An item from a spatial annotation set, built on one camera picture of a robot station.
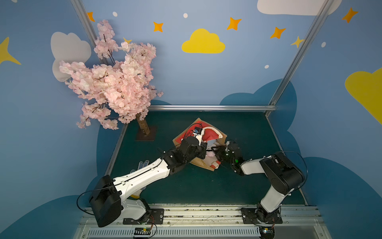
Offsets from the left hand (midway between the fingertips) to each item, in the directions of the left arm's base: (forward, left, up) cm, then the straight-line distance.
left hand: (206, 141), depth 76 cm
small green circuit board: (-37, +31, -25) cm, 55 cm away
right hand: (+7, -6, -17) cm, 20 cm away
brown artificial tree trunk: (+20, +41, -12) cm, 47 cm away
